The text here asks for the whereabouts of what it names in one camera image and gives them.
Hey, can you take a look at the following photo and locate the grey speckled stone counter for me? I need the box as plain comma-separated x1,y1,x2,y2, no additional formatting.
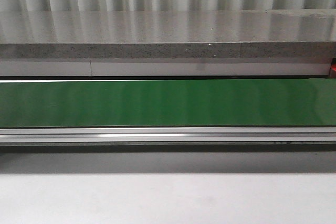
1,9,335,78

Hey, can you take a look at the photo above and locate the green conveyor belt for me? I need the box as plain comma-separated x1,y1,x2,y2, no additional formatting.
1,78,335,128

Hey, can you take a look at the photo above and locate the red plastic tray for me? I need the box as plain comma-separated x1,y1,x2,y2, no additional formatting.
329,58,336,79

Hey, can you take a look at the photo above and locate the aluminium conveyor frame rail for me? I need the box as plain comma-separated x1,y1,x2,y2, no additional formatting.
1,126,335,146

